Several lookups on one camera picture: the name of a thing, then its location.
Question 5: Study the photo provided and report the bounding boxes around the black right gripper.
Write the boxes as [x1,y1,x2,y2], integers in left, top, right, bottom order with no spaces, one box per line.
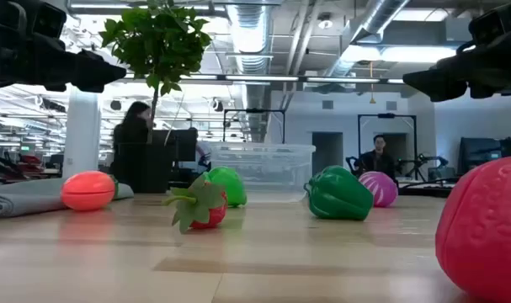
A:
[402,24,511,103]

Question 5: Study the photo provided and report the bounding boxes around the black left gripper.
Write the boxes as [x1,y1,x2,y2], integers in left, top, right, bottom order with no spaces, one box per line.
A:
[0,0,128,94]

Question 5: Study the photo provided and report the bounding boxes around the orange toy carrot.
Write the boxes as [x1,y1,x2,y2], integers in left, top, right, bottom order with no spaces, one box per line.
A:
[60,170,118,212]

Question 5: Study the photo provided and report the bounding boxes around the purple striped toy onion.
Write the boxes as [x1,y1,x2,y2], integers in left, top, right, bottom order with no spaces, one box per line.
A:
[358,171,399,208]

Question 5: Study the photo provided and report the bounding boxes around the red toy tomato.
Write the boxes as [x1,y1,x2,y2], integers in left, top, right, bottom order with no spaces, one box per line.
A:
[434,155,511,303]

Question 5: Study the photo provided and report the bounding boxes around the dark green toy pepper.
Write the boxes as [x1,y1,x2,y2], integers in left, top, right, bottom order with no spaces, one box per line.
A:
[303,165,375,221]

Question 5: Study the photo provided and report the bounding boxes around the red toy strawberry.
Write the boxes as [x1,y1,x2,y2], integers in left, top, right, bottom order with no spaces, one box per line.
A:
[162,173,229,235]

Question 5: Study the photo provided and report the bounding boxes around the light green toy pepper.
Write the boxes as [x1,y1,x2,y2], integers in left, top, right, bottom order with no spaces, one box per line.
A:
[202,166,248,208]

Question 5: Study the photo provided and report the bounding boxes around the clear plastic tupperware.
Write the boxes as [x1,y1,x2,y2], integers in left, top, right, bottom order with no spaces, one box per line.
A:
[204,141,317,204]

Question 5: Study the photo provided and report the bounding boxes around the person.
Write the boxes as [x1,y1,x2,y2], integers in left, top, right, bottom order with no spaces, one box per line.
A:
[358,134,397,180]
[111,100,153,186]

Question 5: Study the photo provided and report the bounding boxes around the green potted plant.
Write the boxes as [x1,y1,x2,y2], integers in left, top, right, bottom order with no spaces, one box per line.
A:
[98,0,214,194]

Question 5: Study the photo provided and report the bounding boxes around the black background monitor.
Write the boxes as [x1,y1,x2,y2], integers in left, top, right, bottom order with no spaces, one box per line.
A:
[153,127,199,163]
[459,136,511,176]

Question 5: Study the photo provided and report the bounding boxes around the grey folded cloth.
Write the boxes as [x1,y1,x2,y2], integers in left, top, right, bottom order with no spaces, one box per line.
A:
[0,176,135,219]

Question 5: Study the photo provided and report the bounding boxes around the black rig frame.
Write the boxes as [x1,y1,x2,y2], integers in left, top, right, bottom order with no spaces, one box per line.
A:
[357,112,418,178]

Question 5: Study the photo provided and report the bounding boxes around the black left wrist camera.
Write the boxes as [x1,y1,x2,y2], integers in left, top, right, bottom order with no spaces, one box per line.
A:
[25,1,67,40]

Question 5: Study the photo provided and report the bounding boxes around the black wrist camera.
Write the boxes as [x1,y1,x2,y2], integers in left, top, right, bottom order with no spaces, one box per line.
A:
[25,1,67,40]
[468,2,511,45]

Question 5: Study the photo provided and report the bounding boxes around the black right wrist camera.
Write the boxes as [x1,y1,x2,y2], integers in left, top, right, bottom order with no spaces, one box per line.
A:
[468,2,511,45]

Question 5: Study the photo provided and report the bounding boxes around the black aluminium table frame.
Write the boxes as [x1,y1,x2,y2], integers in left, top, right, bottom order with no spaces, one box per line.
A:
[397,176,465,199]

